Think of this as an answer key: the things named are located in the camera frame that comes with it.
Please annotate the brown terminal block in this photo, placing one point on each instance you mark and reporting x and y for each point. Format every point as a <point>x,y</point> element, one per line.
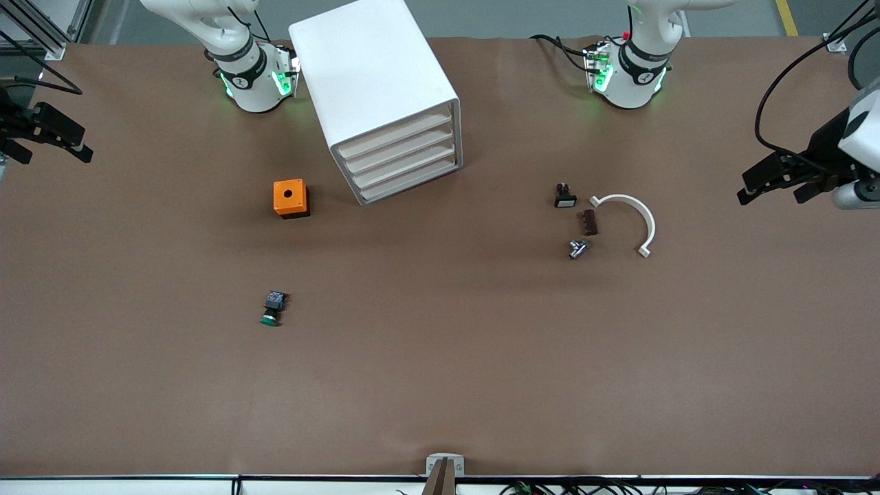
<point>590,223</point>

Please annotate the orange box with round hole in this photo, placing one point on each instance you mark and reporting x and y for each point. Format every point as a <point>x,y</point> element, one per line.
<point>297,199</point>

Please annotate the aluminium frame profile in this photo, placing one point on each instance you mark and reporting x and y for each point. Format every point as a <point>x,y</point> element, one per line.
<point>41,34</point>
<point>835,42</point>

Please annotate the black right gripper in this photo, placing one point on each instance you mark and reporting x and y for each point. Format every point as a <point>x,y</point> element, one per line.
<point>15,124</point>

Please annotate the brown wedge post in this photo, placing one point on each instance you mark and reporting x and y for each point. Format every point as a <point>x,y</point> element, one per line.
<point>441,481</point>

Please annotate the green push button switch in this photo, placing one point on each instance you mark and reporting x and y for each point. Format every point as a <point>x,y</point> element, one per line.
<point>273,307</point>

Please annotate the black switch with white face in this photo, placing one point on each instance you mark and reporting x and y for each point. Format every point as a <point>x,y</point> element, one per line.
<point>565,198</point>

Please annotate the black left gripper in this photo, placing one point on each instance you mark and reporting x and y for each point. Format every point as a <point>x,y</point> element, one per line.
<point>822,147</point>

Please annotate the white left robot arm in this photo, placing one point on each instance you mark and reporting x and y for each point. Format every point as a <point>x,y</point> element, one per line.
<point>636,82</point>

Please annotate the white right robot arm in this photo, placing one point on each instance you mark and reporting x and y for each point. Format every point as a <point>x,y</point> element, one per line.
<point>251,89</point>

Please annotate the small silver black connector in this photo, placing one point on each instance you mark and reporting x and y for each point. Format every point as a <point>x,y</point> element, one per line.
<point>578,249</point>

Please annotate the brown table cover sheet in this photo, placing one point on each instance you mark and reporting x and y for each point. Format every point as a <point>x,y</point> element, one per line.
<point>440,357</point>

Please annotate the white curved plastic bracket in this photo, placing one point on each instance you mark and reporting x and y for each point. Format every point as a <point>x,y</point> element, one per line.
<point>645,214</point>

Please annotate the grey metal mount bracket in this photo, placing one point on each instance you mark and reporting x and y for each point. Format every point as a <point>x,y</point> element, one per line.
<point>434,459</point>

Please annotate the black white table edge rail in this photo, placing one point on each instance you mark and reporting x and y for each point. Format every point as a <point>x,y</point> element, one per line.
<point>137,480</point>

